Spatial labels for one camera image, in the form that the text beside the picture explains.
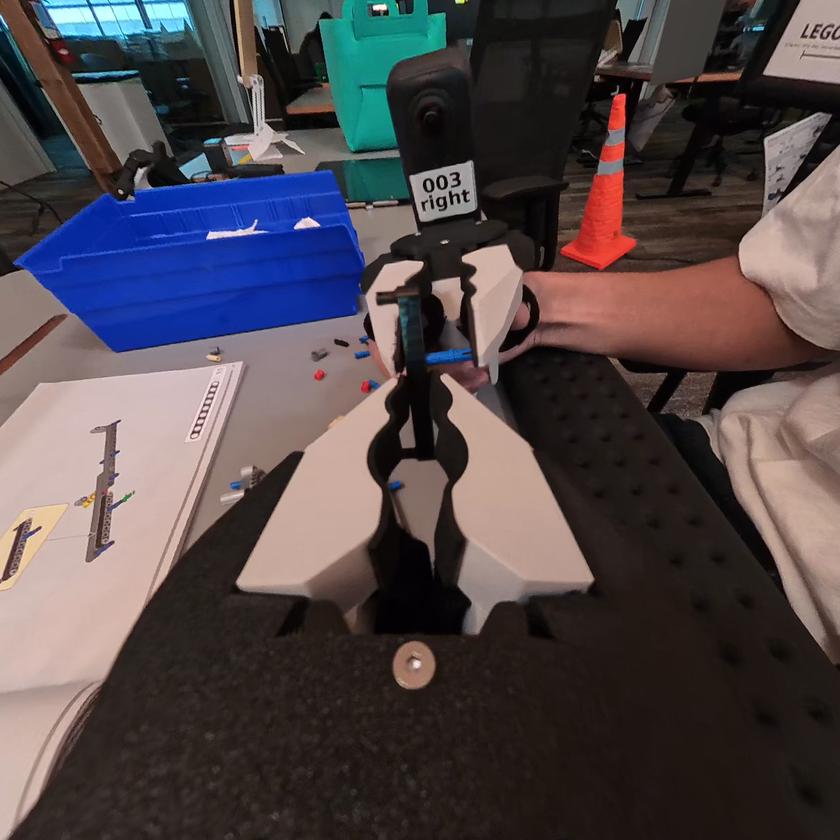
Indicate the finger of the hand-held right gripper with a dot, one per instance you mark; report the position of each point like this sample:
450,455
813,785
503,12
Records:
386,328
495,302

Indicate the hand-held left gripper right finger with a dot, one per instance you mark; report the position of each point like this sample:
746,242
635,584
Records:
518,518

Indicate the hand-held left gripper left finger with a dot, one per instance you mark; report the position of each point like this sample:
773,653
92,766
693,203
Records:
308,518

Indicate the black lego frame beam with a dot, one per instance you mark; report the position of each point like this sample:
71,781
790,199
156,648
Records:
417,380

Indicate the blue lego pin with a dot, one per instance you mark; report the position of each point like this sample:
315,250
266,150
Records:
449,356

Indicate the person's right forearm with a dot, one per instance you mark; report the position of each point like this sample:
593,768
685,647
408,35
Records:
656,315

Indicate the light grey lego connector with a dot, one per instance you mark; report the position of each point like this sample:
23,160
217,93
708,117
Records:
243,479

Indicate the person's right hand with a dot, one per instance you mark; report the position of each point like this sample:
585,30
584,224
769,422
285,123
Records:
548,308

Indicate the teal tote bag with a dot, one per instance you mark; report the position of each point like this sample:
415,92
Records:
374,85

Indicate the dark green flat box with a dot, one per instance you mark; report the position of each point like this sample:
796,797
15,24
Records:
367,180

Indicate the black mesh office chair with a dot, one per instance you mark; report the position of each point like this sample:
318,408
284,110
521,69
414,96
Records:
538,98

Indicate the orange traffic cone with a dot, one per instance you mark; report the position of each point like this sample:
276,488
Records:
604,197

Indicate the blue plastic bin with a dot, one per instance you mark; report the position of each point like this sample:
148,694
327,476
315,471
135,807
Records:
197,289

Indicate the open instruction booklet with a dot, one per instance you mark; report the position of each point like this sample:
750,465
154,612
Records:
98,590

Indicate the white waste bin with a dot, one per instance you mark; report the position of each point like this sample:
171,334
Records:
121,111

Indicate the printed paper sheet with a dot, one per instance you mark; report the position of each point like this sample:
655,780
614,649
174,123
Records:
794,164

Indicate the black framed marker sign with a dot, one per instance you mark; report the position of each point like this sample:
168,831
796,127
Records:
807,52

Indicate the wooden post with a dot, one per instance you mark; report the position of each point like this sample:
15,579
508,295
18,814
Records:
59,85

